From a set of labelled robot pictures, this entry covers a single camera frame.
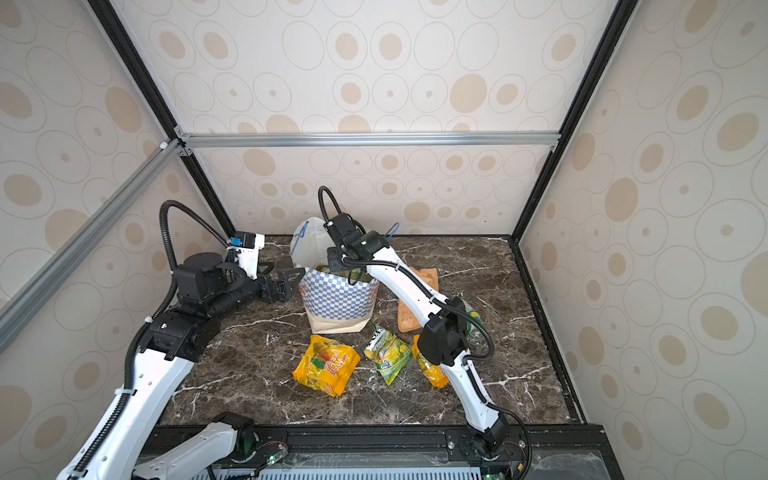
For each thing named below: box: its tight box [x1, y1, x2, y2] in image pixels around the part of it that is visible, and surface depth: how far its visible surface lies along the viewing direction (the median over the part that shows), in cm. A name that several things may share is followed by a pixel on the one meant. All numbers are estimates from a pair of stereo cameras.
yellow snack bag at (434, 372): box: [412, 335, 449, 388], surface depth 82 cm
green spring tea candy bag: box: [364, 324, 412, 386], surface depth 86 cm
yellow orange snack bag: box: [293, 336, 361, 397], surface depth 83 cm
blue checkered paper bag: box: [290, 217, 379, 334], surface depth 84 cm
